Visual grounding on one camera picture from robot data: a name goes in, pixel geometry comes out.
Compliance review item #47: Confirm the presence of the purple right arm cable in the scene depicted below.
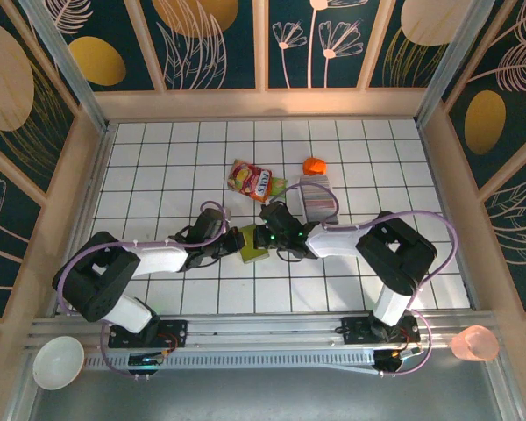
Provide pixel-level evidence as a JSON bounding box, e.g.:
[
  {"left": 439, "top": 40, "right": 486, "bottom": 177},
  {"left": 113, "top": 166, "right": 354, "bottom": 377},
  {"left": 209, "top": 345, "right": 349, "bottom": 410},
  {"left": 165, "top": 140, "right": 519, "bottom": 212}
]
[{"left": 267, "top": 182, "right": 460, "bottom": 299}]

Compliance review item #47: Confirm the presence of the slotted white cable duct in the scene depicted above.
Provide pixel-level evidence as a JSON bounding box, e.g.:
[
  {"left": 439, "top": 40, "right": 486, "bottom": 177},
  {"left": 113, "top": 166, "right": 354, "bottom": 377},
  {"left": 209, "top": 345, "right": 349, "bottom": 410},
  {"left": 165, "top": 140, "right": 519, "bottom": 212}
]
[{"left": 83, "top": 350, "right": 378, "bottom": 370}]

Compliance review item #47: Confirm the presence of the orange crumpled ball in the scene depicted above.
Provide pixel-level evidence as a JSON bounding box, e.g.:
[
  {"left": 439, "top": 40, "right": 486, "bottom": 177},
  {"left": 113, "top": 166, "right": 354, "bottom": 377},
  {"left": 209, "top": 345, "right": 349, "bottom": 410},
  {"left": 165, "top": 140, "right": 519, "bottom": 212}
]
[{"left": 302, "top": 156, "right": 329, "bottom": 177}]

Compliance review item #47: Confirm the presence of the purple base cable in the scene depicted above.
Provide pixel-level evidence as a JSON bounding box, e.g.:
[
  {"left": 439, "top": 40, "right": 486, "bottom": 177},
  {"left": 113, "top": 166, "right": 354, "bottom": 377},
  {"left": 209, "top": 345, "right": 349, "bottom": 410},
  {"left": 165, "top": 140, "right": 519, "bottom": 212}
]
[
  {"left": 379, "top": 306, "right": 434, "bottom": 378},
  {"left": 99, "top": 322, "right": 137, "bottom": 378}
]

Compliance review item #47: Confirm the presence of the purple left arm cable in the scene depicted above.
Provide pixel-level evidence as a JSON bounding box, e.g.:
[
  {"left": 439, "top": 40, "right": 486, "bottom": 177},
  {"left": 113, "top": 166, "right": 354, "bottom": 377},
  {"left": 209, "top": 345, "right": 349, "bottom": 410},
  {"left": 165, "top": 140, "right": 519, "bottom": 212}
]
[{"left": 53, "top": 200, "right": 229, "bottom": 315}]

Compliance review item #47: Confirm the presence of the striped cloth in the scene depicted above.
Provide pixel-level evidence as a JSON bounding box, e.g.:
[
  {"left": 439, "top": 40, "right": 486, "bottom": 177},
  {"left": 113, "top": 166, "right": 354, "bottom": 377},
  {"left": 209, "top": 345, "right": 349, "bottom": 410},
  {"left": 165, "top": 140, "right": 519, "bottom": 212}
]
[{"left": 298, "top": 175, "right": 339, "bottom": 223}]

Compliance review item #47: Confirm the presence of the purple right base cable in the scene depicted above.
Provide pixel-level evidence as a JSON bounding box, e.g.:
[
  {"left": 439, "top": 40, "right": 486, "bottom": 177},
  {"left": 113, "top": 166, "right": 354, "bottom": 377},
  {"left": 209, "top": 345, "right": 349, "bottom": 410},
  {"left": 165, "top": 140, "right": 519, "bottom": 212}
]
[{"left": 379, "top": 306, "right": 434, "bottom": 378}]

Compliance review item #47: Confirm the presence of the aluminium side rail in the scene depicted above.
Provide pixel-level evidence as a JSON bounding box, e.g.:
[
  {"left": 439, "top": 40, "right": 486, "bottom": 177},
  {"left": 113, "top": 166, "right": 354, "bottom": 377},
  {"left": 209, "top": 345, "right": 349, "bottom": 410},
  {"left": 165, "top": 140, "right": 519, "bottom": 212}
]
[{"left": 54, "top": 122, "right": 117, "bottom": 317}]

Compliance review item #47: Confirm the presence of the stack of plastic cards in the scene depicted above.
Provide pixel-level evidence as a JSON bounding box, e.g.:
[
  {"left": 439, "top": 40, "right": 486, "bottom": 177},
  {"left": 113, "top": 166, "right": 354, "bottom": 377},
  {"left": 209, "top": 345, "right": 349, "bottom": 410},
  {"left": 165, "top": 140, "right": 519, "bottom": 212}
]
[{"left": 300, "top": 175, "right": 338, "bottom": 216}]

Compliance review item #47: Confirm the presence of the aluminium frame post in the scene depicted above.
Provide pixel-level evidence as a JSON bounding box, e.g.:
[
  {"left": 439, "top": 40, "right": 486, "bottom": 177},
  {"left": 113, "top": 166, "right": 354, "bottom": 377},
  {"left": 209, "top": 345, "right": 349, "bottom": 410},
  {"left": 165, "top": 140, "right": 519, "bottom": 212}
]
[
  {"left": 414, "top": 0, "right": 509, "bottom": 126},
  {"left": 19, "top": 0, "right": 110, "bottom": 132}
]

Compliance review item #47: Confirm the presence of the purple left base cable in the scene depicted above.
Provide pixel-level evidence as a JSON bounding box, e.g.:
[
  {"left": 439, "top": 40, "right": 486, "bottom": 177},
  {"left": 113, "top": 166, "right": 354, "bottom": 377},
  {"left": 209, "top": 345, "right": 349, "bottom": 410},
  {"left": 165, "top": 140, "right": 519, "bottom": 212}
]
[{"left": 99, "top": 322, "right": 137, "bottom": 378}]

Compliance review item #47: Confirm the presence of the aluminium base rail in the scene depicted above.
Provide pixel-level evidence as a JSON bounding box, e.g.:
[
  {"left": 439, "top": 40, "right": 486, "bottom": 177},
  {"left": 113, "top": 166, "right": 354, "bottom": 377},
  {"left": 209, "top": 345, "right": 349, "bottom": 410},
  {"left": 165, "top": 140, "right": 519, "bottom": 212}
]
[{"left": 25, "top": 311, "right": 501, "bottom": 350}]

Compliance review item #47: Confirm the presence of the red yellow candy bag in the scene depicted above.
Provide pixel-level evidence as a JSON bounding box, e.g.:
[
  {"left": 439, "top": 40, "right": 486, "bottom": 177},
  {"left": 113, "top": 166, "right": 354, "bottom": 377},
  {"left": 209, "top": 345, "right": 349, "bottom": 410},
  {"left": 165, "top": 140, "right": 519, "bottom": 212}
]
[{"left": 226, "top": 160, "right": 274, "bottom": 203}]

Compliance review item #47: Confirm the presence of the pink plastic cup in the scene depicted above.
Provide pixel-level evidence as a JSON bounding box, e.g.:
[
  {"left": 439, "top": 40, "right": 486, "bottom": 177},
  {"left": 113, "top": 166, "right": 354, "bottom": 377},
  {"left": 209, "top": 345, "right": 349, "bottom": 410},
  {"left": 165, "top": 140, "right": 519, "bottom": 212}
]
[{"left": 449, "top": 325, "right": 500, "bottom": 363}]

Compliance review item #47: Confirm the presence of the white bowl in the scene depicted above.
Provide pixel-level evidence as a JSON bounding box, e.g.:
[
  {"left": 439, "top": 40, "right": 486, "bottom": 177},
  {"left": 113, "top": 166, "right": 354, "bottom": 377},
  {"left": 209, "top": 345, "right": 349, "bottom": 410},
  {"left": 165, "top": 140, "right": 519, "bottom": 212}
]
[{"left": 32, "top": 335, "right": 85, "bottom": 391}]

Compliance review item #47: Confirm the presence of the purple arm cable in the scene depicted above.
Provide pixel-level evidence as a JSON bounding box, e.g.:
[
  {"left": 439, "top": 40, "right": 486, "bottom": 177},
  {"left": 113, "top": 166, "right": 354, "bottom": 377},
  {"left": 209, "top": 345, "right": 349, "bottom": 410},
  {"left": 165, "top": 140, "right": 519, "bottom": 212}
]
[
  {"left": 53, "top": 200, "right": 229, "bottom": 315},
  {"left": 267, "top": 182, "right": 460, "bottom": 299}
]

